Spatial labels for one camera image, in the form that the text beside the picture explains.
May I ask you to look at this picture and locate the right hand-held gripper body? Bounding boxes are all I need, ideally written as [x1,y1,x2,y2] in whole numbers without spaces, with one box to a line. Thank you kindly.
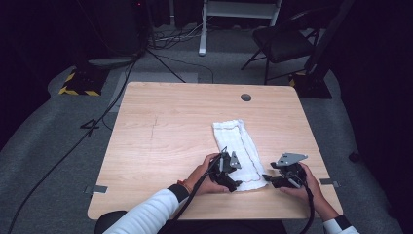
[270,152,310,190]

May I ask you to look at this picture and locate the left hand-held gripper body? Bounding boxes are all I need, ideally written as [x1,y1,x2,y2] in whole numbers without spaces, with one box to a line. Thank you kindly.
[208,150,243,187]

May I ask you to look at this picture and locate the white towel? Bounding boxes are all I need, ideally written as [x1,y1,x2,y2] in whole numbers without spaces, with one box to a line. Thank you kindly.
[211,119,269,192]

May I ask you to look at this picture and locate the person's left hand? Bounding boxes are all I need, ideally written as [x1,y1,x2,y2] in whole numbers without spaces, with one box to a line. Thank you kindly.
[184,152,230,197]

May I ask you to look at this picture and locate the person's right hand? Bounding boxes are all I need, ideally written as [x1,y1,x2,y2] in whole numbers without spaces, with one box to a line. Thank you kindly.
[279,162,341,222]

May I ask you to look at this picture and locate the grey tape piece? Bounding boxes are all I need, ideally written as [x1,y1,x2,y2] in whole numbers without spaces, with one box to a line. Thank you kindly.
[84,184,109,195]
[319,177,341,189]

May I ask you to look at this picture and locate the black stand with yellow stripes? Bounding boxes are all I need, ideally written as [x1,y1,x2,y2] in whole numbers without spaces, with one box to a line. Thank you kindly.
[287,0,355,99]

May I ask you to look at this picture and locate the black folding chair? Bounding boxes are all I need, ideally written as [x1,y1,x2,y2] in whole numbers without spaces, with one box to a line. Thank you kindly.
[240,8,339,86]

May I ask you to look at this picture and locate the black yellow striped stand base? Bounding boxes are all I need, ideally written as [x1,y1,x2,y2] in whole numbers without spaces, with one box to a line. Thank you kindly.
[57,66,111,98]

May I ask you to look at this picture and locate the left hand-held gripper cable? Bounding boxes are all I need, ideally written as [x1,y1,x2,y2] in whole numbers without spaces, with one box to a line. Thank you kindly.
[160,146,229,234]

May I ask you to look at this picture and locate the hand-held gripper cable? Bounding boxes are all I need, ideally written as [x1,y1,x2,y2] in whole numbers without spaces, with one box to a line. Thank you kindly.
[160,146,229,234]
[298,169,317,234]

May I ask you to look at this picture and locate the right hand-held gripper cable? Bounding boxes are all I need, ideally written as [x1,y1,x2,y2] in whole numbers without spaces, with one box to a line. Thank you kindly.
[298,169,317,234]

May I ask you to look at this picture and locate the bundle of floor cables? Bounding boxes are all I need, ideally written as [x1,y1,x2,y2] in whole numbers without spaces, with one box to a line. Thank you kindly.
[147,16,208,52]

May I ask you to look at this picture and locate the white metal stand frame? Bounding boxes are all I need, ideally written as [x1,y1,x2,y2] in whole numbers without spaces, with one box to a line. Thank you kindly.
[198,0,282,57]

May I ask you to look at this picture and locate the long black floor cable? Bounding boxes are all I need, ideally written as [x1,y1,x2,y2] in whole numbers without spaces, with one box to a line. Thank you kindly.
[7,48,147,234]

